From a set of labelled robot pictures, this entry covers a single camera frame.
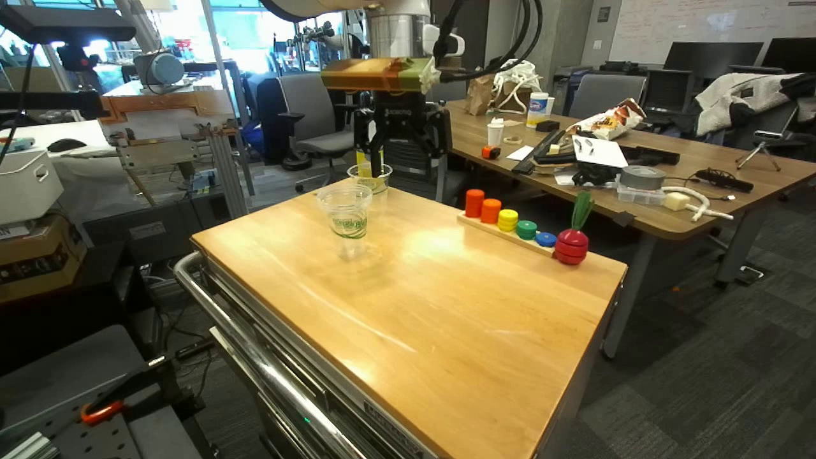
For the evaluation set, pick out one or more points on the red radish toy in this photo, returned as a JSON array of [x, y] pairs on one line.
[[572, 243]]

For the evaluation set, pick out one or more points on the white storage box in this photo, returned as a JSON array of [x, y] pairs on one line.
[[28, 187]]

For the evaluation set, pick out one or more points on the clear cup with green logo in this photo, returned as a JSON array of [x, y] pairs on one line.
[[348, 216]]

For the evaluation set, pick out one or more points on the steel cart frame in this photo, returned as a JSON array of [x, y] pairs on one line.
[[308, 406]]

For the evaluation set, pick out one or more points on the grey office chair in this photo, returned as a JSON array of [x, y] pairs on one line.
[[308, 120]]

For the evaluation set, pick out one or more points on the red toy cylinder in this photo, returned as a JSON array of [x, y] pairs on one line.
[[471, 203]]

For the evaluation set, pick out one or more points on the orange black tape measure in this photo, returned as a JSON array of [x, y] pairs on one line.
[[489, 154]]

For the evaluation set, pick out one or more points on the white jacket on chair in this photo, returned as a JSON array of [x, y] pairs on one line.
[[752, 92]]

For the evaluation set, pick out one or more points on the green toy cylinder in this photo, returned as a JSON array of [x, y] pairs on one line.
[[526, 230]]

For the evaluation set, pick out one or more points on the grey tape roll stack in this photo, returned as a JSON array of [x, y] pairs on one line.
[[641, 184]]

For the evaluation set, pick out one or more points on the wooden toy base board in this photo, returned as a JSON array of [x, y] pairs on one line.
[[510, 236]]

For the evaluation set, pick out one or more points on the black monitor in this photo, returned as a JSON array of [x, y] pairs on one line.
[[667, 91]]

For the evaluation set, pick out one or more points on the white paper sheet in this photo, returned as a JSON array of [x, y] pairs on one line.
[[596, 152]]

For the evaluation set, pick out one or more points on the orange toy cylinder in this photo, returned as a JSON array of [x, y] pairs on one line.
[[489, 211]]

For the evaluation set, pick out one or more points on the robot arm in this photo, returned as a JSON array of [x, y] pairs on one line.
[[395, 29]]

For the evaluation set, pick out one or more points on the clear plastic cup near bottle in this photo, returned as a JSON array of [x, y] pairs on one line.
[[375, 184]]

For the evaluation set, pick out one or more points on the white yellow spray bottle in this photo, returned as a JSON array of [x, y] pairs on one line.
[[364, 156]]

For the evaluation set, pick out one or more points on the blue toy cylinder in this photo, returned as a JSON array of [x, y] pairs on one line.
[[545, 238]]

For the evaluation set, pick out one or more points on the wooden office desk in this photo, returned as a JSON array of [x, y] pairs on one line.
[[663, 187]]

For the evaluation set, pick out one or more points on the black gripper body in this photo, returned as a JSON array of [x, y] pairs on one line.
[[400, 119]]

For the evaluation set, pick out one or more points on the yellow toy cylinder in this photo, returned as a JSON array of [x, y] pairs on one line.
[[508, 220]]

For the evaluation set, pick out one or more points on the orange clamp handle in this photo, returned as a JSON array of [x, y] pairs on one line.
[[95, 418]]

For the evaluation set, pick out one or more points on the white pill bottle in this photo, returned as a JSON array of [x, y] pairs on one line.
[[496, 131]]

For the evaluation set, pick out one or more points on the snack chip bag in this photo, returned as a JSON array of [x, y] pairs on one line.
[[613, 120]]

